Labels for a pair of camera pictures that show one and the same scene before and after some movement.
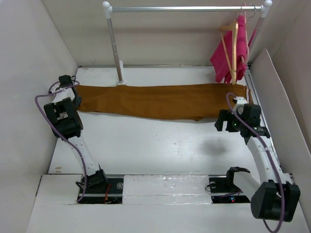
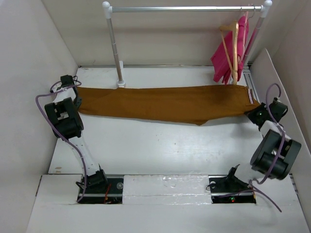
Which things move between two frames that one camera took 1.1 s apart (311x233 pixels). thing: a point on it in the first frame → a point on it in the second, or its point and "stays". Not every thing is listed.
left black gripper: x=78 y=101 stays
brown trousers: x=197 y=101 stays
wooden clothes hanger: x=234 y=28 stays
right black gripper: x=225 y=115 → x=251 y=113
